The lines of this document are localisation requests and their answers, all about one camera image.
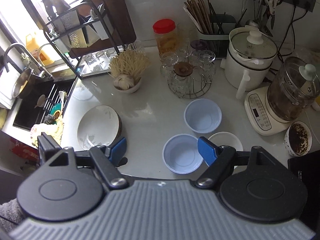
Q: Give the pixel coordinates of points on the steel pot in sink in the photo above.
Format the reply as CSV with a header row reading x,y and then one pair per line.
x,y
24,84

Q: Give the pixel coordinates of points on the cup with tea leaves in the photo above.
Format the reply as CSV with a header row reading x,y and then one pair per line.
x,y
298,139

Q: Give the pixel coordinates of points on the black metal knife rack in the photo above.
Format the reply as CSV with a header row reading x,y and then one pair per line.
x,y
80,26

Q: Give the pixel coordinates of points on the white electric cooking pot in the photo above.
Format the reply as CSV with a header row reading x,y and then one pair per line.
x,y
250,54

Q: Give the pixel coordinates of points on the glass health kettle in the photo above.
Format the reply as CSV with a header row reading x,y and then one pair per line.
x,y
274,108

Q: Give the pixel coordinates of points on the yellow dish cloth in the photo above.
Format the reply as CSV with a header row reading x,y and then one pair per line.
x,y
54,130

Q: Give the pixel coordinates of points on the white ceramic bowl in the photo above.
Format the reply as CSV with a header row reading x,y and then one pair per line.
x,y
223,139

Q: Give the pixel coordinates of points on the dark wooden cutting board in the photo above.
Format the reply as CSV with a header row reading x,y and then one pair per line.
x,y
123,34

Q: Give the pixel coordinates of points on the small bowl with garlic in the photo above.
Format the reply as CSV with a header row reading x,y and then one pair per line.
x,y
126,84

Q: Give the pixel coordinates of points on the light blue plastic bowl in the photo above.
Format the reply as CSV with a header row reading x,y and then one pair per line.
x,y
202,116

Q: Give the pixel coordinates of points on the yellow detergent bottle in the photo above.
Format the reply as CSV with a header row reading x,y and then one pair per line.
x,y
34,41

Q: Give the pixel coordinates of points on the chopstick holder with chopsticks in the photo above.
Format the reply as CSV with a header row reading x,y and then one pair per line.
x,y
212,29

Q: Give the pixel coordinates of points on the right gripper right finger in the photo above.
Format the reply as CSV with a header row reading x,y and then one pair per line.
x,y
221,161

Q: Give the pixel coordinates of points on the red-lid plastic jar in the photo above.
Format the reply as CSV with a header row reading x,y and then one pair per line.
x,y
165,35

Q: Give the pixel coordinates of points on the wire rack with glass cups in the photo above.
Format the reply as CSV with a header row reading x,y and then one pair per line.
x,y
189,71

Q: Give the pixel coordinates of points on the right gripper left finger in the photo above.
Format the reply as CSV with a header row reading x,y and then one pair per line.
x,y
93,169

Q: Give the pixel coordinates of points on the chrome kitchen faucet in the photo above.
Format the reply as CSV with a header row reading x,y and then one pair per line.
x,y
11,57

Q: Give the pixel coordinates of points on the white leaf-pattern plate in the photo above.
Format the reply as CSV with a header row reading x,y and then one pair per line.
x,y
101,125

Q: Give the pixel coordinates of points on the enoki mushroom bunch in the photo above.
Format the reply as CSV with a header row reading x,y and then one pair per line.
x,y
129,62

